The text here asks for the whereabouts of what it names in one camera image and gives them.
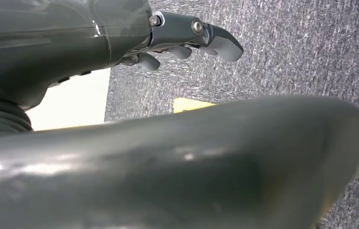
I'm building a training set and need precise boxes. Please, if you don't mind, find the yellow floor tape marking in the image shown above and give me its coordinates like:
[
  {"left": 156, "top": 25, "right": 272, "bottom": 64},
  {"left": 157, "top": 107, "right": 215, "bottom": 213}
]
[{"left": 172, "top": 97, "right": 359, "bottom": 160}]

